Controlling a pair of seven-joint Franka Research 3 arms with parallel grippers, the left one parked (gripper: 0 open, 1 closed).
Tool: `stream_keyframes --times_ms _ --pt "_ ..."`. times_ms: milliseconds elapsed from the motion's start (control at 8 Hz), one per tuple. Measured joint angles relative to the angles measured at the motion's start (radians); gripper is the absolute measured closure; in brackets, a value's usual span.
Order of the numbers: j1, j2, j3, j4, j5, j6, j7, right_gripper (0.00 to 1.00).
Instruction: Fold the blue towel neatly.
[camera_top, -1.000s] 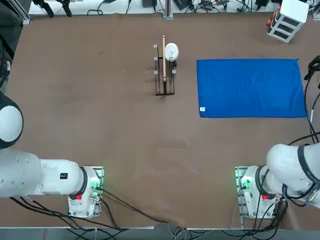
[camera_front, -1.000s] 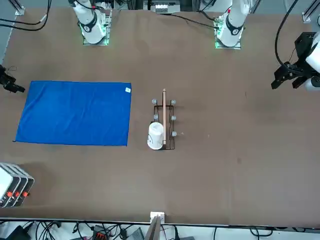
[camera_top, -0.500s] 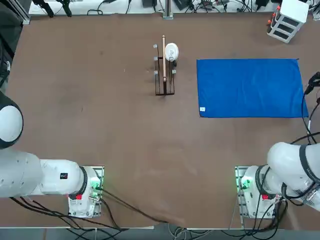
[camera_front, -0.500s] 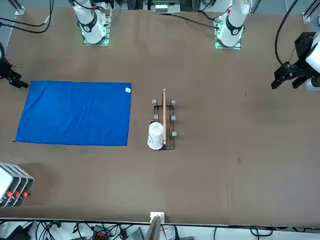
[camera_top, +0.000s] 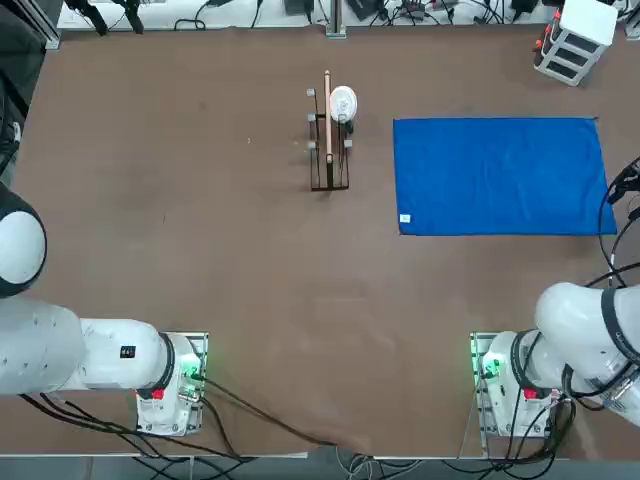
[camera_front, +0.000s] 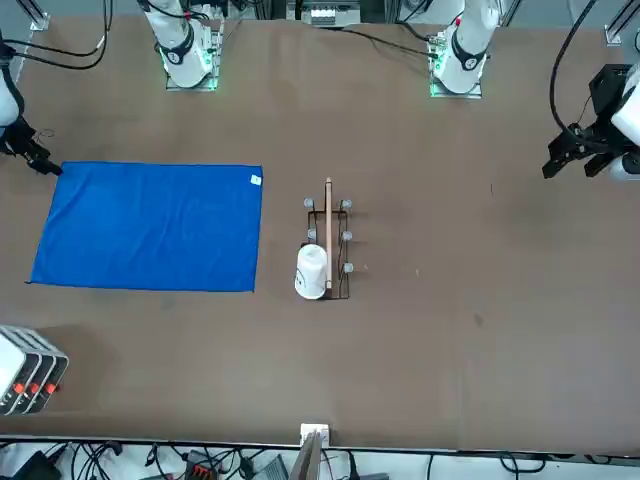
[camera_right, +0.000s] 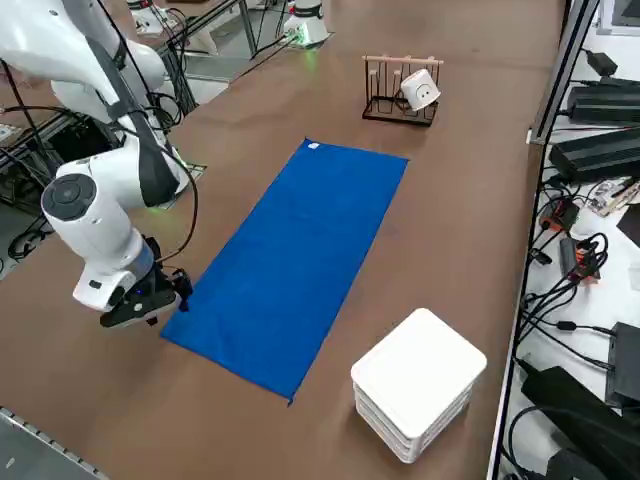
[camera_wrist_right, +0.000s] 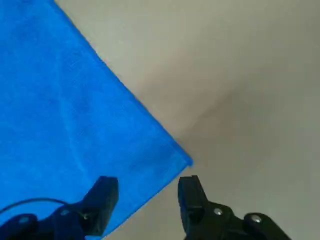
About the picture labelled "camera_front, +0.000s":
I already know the aluminium frame post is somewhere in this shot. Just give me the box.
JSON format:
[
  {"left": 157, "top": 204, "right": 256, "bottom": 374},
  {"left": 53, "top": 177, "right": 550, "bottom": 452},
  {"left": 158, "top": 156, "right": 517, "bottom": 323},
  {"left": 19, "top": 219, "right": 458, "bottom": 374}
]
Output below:
[{"left": 292, "top": 423, "right": 331, "bottom": 480}]

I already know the black wire cup rack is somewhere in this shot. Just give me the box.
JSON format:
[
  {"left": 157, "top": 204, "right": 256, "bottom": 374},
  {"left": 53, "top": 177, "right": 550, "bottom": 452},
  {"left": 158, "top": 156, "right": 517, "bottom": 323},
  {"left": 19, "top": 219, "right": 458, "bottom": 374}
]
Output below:
[{"left": 302, "top": 177, "right": 355, "bottom": 302}]

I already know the black power adapter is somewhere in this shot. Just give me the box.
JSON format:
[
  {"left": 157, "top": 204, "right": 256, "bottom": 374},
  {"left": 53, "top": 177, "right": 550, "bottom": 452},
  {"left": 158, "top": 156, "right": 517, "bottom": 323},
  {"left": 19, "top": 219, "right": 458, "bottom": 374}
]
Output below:
[{"left": 9, "top": 449, "right": 61, "bottom": 480}]

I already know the black cable across table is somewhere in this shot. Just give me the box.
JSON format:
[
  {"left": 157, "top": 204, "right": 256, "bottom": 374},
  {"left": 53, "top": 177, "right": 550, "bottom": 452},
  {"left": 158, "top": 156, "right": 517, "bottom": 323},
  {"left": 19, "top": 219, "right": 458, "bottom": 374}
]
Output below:
[{"left": 339, "top": 27, "right": 434, "bottom": 59}]

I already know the white stacked drawer box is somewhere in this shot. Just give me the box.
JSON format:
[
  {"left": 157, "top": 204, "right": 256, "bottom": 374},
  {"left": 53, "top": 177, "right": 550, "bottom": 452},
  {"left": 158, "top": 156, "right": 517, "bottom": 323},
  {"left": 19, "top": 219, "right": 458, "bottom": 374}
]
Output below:
[{"left": 0, "top": 324, "right": 70, "bottom": 416}]

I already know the blue microfibre towel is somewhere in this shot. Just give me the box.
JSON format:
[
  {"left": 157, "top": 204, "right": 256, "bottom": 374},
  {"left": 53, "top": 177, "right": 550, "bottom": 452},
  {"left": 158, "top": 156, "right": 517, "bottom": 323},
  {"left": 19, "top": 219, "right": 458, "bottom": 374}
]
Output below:
[{"left": 24, "top": 160, "right": 265, "bottom": 294}]

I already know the aluminium corner rail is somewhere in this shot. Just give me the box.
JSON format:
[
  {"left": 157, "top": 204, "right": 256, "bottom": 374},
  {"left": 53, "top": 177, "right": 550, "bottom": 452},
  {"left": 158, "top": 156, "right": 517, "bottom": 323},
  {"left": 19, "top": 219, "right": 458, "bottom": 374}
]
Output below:
[
  {"left": 603, "top": 0, "right": 640, "bottom": 46},
  {"left": 19, "top": 0, "right": 51, "bottom": 31}
]

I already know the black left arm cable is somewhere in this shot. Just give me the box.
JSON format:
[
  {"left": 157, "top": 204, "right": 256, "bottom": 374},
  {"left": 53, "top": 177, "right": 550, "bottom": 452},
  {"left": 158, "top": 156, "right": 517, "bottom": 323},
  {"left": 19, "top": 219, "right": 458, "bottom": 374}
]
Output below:
[{"left": 548, "top": 0, "right": 599, "bottom": 134}]

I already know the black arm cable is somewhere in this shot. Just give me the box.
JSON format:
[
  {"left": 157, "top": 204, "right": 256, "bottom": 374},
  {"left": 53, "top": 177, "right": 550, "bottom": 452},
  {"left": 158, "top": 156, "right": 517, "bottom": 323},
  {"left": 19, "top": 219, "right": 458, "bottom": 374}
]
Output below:
[
  {"left": 548, "top": 0, "right": 599, "bottom": 134},
  {"left": 0, "top": 0, "right": 111, "bottom": 71}
]

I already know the white smiley face cup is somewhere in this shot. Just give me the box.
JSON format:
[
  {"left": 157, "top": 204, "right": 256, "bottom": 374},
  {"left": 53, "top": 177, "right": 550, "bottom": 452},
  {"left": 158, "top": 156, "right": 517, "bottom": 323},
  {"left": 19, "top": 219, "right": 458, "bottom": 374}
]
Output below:
[{"left": 292, "top": 243, "right": 329, "bottom": 301}]

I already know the black device with red ports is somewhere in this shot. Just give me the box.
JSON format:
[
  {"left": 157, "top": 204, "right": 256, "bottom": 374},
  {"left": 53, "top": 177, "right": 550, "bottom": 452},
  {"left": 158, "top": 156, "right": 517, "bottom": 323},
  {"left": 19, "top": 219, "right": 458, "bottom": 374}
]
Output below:
[{"left": 184, "top": 449, "right": 221, "bottom": 480}]

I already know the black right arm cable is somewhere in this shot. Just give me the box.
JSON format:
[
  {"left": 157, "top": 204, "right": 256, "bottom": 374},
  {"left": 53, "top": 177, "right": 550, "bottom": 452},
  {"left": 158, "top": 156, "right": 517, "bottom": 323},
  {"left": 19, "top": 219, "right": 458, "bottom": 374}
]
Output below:
[{"left": 0, "top": 0, "right": 111, "bottom": 71}]

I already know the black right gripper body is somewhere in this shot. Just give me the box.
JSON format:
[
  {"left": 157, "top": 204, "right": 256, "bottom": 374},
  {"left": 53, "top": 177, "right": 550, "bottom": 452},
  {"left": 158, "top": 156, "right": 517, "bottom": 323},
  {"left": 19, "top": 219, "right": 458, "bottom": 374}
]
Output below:
[{"left": 0, "top": 119, "right": 36, "bottom": 156}]

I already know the white power strip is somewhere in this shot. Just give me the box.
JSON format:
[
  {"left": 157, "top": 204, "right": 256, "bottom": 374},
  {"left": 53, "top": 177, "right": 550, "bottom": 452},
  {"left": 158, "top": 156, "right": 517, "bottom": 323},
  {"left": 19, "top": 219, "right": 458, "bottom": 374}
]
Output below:
[{"left": 302, "top": 0, "right": 361, "bottom": 27}]

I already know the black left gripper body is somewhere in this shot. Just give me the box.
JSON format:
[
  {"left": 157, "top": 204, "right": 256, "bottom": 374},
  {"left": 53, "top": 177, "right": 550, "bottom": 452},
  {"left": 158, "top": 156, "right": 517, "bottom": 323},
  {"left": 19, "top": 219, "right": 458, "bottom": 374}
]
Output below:
[{"left": 569, "top": 63, "right": 634, "bottom": 151}]

